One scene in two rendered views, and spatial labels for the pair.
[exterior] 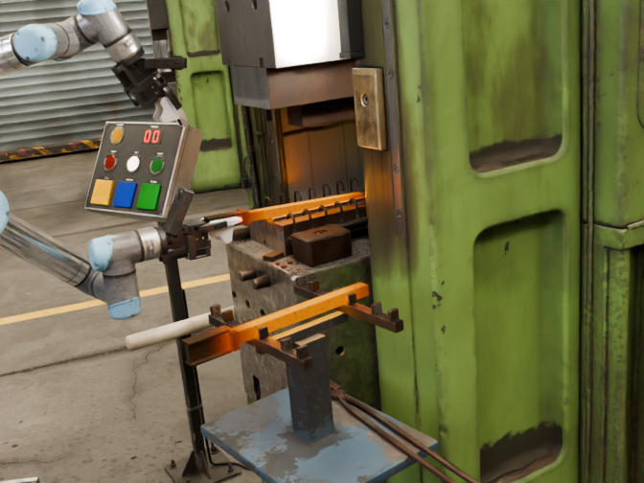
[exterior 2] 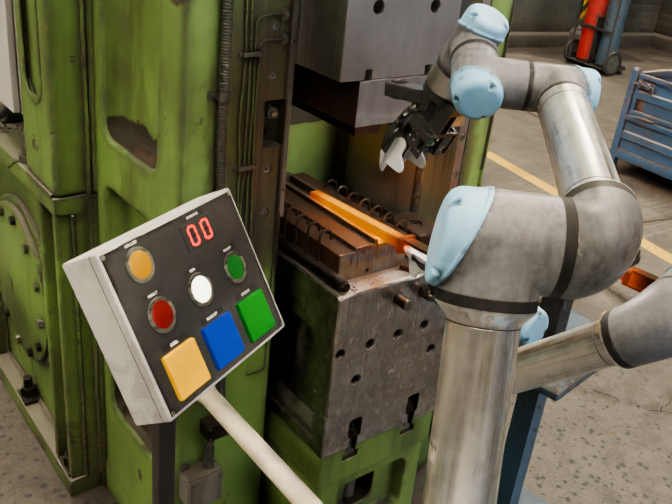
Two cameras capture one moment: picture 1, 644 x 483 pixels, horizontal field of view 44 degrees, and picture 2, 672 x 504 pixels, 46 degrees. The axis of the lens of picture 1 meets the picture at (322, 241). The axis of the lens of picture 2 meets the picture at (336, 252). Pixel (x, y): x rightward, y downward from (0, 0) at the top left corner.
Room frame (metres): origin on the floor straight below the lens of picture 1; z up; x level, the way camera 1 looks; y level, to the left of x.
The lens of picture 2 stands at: (2.32, 1.67, 1.74)
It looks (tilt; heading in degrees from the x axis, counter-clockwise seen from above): 26 degrees down; 259
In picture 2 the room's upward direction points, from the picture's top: 6 degrees clockwise
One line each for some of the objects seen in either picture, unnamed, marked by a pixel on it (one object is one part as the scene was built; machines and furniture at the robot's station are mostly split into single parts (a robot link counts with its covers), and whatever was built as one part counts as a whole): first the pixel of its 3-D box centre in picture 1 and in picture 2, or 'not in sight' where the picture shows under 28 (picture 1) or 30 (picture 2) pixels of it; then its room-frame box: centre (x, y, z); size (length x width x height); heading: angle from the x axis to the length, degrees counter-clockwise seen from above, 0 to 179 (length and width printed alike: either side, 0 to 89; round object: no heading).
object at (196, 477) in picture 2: not in sight; (200, 483); (2.30, 0.21, 0.36); 0.09 x 0.07 x 0.12; 29
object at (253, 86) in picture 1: (324, 76); (333, 74); (2.03, -0.05, 1.32); 0.42 x 0.20 x 0.10; 119
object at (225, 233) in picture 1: (226, 231); not in sight; (1.83, 0.22, 0.99); 0.09 x 0.03 x 0.06; 116
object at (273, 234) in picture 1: (336, 214); (318, 220); (2.03, -0.05, 0.96); 0.42 x 0.20 x 0.09; 119
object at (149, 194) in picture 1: (149, 196); (254, 315); (2.22, 0.48, 1.01); 0.07 x 0.05 x 0.07; 54
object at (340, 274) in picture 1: (358, 311); (324, 306); (1.99, -0.08, 0.69); 0.56 x 0.38 x 0.45; 119
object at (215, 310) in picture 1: (265, 297); not in sight; (1.51, 0.12, 0.94); 0.23 x 0.06 x 0.02; 127
